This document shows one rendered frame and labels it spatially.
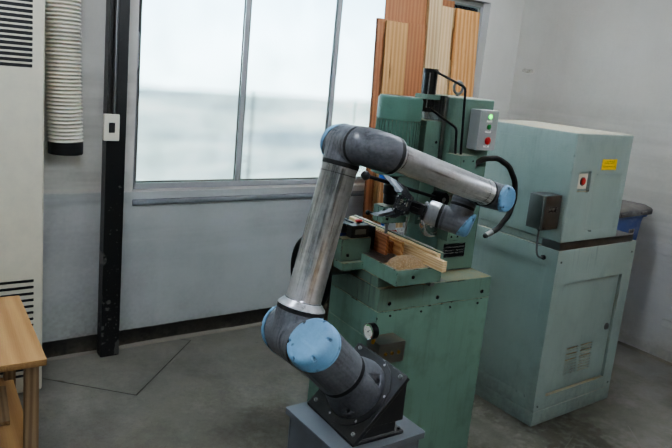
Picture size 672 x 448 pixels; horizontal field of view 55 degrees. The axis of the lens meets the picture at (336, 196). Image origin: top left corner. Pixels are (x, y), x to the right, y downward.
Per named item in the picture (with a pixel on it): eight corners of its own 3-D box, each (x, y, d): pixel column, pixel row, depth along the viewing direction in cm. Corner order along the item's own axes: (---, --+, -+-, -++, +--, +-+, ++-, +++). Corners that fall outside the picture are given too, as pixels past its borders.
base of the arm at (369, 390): (396, 383, 188) (379, 365, 183) (349, 431, 185) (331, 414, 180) (365, 351, 204) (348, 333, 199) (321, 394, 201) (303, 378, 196)
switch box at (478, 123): (465, 148, 262) (470, 108, 259) (483, 148, 267) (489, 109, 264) (476, 150, 257) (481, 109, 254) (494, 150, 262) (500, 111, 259)
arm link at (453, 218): (477, 214, 234) (468, 240, 234) (444, 203, 238) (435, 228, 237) (476, 211, 225) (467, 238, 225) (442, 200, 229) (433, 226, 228)
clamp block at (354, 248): (320, 251, 257) (322, 229, 255) (349, 249, 264) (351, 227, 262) (340, 262, 245) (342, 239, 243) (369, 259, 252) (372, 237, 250)
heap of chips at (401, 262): (383, 262, 239) (384, 253, 238) (413, 260, 246) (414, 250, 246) (397, 270, 231) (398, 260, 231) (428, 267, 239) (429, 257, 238)
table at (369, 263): (293, 243, 277) (294, 229, 275) (353, 239, 293) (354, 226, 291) (374, 290, 226) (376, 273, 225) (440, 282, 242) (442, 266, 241)
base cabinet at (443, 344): (302, 426, 291) (316, 275, 278) (405, 401, 322) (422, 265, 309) (357, 483, 254) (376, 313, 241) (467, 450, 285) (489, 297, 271)
